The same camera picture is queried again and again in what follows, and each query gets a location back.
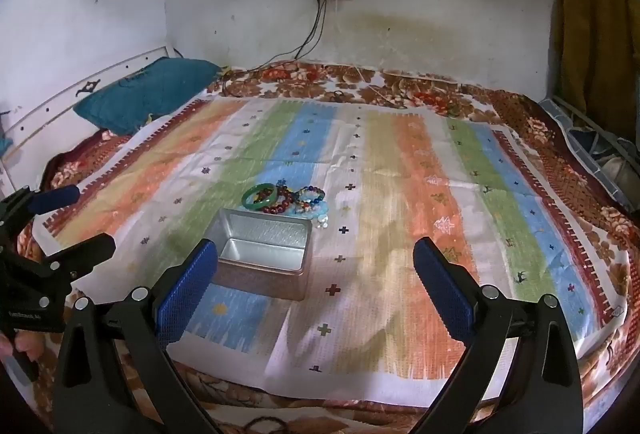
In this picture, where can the striped pastel cloth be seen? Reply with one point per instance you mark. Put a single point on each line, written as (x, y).
(400, 164)

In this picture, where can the silver metal tin box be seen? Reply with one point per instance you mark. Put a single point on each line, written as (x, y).
(280, 274)

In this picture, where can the mustard yellow jacket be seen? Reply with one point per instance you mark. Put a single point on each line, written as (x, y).
(590, 14)

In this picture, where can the white bed headboard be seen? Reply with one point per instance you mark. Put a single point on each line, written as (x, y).
(50, 109)

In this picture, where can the green jade bangle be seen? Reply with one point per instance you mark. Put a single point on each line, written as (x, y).
(245, 199)

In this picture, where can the grey metal bed frame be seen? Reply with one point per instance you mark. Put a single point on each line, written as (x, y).
(575, 114)

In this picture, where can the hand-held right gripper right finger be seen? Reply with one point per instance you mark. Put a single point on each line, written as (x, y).
(445, 294)

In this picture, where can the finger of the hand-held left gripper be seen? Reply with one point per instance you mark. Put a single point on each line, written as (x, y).
(80, 254)
(55, 198)

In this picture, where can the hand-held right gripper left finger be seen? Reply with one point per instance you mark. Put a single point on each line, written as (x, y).
(185, 299)

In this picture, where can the person's left hand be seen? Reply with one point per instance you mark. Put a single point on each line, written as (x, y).
(23, 342)

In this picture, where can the teal pillow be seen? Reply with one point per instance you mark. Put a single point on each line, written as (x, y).
(145, 89)

